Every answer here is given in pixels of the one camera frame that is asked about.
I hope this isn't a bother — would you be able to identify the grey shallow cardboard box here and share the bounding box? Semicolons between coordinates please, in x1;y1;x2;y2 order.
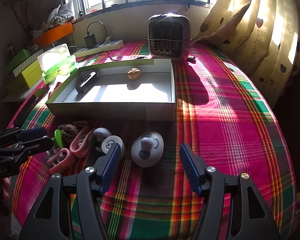
46;59;176;121

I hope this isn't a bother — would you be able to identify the white power strip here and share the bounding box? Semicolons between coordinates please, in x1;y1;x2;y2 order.
74;40;124;58

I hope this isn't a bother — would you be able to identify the beige heart curtain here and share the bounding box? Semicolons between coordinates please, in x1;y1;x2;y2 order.
193;0;300;107

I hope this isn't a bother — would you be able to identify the small grey fan heater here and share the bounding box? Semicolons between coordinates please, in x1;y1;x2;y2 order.
147;10;191;61

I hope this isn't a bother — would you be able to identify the white oval knob base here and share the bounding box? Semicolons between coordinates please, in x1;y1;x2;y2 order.
130;131;164;168

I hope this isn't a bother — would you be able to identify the grey mushroom knob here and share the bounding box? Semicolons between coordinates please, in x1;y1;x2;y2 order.
89;127;112;152

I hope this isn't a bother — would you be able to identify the black rectangular device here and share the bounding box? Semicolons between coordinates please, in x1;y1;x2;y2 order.
76;72;99;94

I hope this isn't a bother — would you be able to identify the striped green box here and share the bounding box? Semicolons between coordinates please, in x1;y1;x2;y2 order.
4;49;44;77

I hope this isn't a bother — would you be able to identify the yellow-green box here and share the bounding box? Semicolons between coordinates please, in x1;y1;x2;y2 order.
6;60;43;94

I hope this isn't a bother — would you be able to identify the orange tray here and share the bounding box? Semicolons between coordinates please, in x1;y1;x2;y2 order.
33;22;74;48

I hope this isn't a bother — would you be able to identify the pink clip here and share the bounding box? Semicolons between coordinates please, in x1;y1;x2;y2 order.
70;126;94;158
47;148;76;175

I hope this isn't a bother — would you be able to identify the walnut in box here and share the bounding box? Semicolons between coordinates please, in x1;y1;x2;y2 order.
127;68;141;80

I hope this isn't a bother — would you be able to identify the white bottle cap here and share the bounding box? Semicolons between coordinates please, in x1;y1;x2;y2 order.
101;135;126;158

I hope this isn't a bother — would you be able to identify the black window hook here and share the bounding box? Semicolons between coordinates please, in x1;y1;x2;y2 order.
185;0;195;12

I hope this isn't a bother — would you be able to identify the black charger with cable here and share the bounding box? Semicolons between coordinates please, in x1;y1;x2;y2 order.
84;21;108;49

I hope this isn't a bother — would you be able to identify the brown walnut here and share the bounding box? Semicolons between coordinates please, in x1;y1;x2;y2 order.
60;124;79;144

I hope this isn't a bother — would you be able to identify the green tissue pack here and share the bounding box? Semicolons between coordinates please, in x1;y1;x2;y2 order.
37;43;77;85

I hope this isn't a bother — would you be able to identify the green white suction spool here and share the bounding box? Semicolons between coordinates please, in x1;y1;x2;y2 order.
52;129;64;148

